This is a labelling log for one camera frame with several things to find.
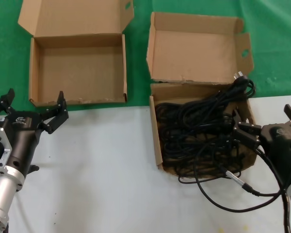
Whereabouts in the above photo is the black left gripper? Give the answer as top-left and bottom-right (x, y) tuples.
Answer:
(0, 88), (70, 177)

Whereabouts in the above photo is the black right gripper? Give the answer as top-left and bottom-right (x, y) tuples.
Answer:
(232, 104), (291, 189)

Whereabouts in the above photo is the black power cord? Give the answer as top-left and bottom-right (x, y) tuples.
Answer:
(155, 101), (224, 122)
(196, 72), (257, 115)

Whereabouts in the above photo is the tangled black cables pile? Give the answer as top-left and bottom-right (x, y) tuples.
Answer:
(159, 113), (247, 185)

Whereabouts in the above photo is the thin cable with silver connector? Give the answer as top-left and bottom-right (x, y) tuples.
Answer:
(194, 167), (286, 214)

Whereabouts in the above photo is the green table cloth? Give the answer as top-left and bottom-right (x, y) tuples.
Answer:
(0, 0), (291, 116)

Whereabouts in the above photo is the black spiral-wrapped robot cable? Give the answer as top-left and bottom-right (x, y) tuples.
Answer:
(254, 147), (291, 233)

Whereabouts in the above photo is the open cardboard box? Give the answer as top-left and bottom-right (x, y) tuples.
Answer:
(17, 0), (135, 108)

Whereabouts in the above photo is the open cardboard box torn lid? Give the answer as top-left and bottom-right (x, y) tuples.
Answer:
(145, 11), (258, 176)

